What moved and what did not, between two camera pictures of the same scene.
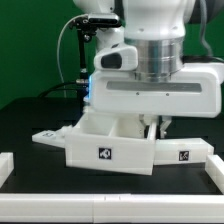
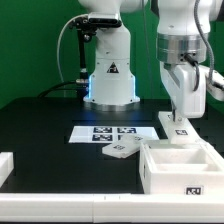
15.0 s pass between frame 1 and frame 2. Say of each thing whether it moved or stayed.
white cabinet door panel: moved
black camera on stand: stayed
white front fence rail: stayed
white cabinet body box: moved
